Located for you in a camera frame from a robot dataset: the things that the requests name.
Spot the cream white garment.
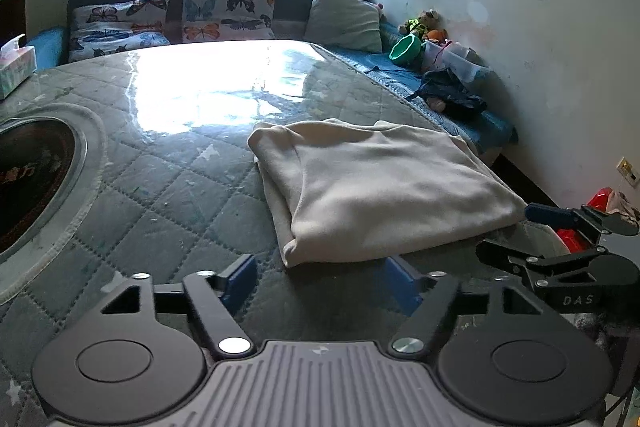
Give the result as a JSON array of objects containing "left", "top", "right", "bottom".
[{"left": 247, "top": 119, "right": 525, "bottom": 268}]

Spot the dark clothes pile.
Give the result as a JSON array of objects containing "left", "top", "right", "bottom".
[{"left": 406, "top": 68, "right": 487, "bottom": 122}]

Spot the red object on floor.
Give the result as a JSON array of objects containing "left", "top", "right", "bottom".
[{"left": 554, "top": 187, "right": 622, "bottom": 254}]

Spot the grey quilted star table cover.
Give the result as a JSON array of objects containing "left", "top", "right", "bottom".
[{"left": 0, "top": 38, "right": 572, "bottom": 427}]

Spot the clear plastic storage box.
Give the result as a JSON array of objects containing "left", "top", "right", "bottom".
[{"left": 421, "top": 41, "right": 492, "bottom": 86}]

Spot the plush toy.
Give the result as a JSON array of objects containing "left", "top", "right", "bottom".
[{"left": 397, "top": 9, "right": 448, "bottom": 43}]

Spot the right butterfly cushion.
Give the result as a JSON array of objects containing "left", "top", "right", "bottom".
[{"left": 181, "top": 0, "right": 276, "bottom": 43}]

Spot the butterfly cushion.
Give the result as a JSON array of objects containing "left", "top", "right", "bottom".
[
  {"left": 68, "top": 0, "right": 169, "bottom": 63},
  {"left": 181, "top": 0, "right": 276, "bottom": 43}
]

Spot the blue corner sofa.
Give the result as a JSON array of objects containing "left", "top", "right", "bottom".
[{"left": 29, "top": 0, "right": 518, "bottom": 153}]

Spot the left butterfly cushion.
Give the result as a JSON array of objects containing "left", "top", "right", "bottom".
[{"left": 68, "top": 0, "right": 169, "bottom": 63}]

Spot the grey square pillow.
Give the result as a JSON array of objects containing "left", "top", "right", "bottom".
[{"left": 304, "top": 0, "right": 382, "bottom": 53}]

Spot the tissue box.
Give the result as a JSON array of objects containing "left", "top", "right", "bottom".
[{"left": 0, "top": 34, "right": 37, "bottom": 101}]

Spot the wall socket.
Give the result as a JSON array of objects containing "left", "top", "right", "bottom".
[{"left": 616, "top": 157, "right": 640, "bottom": 187}]

